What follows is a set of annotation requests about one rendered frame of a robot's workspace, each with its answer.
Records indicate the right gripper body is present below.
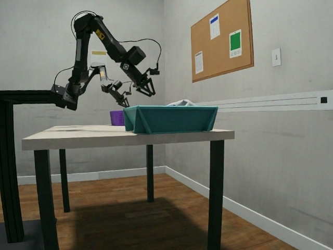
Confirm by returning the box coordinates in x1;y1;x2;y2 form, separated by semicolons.
127;67;154;88

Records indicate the white textured towel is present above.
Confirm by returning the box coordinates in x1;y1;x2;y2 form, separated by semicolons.
167;99;197;106

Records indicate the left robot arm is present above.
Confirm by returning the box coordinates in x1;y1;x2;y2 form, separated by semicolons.
79;62;122;96

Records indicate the teal plastic tub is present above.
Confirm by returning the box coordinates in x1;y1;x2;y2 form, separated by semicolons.
123;106;218;134

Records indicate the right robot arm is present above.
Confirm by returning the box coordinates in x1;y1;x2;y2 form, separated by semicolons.
63;13;146;104

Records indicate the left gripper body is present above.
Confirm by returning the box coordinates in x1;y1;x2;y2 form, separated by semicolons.
113;91;128;103

